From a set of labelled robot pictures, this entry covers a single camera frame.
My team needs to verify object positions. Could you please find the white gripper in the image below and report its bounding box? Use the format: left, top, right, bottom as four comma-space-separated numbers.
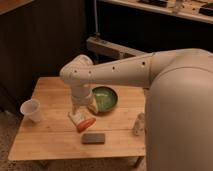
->
71, 84, 99, 115

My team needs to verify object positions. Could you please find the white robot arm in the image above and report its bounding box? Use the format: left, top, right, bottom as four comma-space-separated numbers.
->
60, 48, 213, 171

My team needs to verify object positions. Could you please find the green ceramic bowl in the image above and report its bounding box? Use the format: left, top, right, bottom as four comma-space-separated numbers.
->
92, 86, 118, 112

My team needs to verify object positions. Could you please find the grey rectangular sponge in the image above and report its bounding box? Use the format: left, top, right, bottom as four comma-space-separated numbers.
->
81, 133, 105, 144

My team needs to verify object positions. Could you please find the wooden table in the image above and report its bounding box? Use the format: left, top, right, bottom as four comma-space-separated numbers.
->
8, 77, 145, 161

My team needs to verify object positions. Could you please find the white plastic cup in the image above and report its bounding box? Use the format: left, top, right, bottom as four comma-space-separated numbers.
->
20, 99, 42, 123

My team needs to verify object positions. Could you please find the small white bottle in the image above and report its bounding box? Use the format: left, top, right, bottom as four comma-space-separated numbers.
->
133, 113, 145, 136

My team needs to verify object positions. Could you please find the grey metal beam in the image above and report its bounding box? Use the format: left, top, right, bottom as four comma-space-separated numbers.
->
86, 37, 144, 59

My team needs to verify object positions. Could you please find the background shelf counter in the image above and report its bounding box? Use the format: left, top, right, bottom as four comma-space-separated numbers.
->
101, 0, 213, 24

